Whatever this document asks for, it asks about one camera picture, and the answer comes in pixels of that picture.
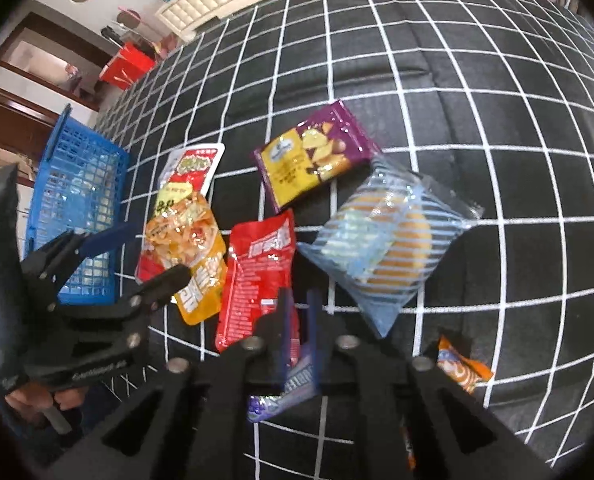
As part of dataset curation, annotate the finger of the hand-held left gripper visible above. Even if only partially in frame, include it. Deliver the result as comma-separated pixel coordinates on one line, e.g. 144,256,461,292
21,222,140,288
54,262,192,323

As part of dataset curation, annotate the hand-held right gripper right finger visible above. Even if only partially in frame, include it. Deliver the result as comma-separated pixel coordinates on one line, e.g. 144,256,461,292
307,289,552,480

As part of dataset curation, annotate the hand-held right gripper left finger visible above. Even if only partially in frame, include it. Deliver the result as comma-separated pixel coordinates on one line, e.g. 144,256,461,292
52,287,300,480

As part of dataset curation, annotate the orange yellow snack packet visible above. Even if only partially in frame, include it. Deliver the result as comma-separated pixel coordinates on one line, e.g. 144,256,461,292
136,183,228,326

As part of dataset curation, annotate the blue plastic basket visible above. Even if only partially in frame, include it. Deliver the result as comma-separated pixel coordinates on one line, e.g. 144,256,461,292
24,104,132,307

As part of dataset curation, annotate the small purple snack packet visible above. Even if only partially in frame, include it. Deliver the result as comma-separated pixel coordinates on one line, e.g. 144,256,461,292
247,355,322,423

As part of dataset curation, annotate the red white snack packet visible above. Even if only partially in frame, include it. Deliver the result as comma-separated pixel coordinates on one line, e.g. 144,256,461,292
157,142,226,201

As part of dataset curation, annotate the light blue striped cake packet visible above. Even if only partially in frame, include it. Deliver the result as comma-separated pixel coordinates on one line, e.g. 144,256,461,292
297,156,485,338

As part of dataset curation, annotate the orange sausage snack packet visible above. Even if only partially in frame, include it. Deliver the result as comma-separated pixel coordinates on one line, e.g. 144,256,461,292
434,336,494,395

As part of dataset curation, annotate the purple yellow snack packet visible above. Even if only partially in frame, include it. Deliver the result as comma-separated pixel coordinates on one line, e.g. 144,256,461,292
253,100,382,215

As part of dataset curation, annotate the person's left hand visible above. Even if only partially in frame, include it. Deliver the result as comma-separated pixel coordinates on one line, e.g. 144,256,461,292
4,385,85,427

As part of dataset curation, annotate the red paper bag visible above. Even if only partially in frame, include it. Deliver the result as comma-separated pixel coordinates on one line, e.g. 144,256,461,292
98,42,156,91

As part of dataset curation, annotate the broom with dustpan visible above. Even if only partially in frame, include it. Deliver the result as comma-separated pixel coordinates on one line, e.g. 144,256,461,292
102,6,178,57

